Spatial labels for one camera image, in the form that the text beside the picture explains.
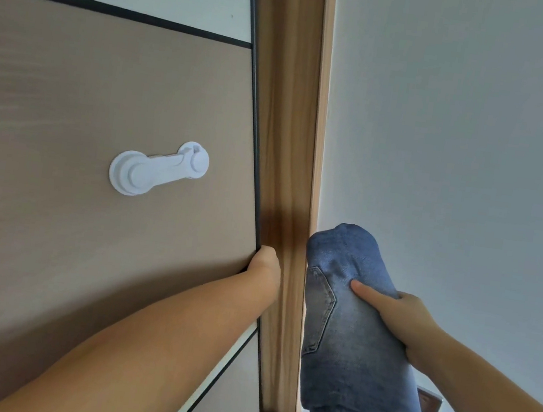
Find brown wooden shelf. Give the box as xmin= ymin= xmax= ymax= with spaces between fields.
xmin=413 ymin=387 xmax=445 ymax=412

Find person's right hand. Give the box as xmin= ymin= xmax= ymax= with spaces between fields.
xmin=340 ymin=280 xmax=460 ymax=379

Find blue denim jeans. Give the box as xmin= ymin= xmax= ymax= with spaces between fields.
xmin=285 ymin=218 xmax=449 ymax=412

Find person's left forearm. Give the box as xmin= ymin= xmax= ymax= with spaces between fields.
xmin=0 ymin=242 xmax=277 ymax=412

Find white plastic child safety lock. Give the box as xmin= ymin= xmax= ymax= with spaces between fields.
xmin=106 ymin=131 xmax=213 ymax=206

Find wooden wardrobe frame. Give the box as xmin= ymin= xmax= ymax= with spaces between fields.
xmin=197 ymin=0 xmax=356 ymax=412

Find beige sliding wardrobe door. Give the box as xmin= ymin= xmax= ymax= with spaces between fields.
xmin=0 ymin=0 xmax=319 ymax=412

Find person's left hand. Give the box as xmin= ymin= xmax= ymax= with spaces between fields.
xmin=241 ymin=244 xmax=286 ymax=309

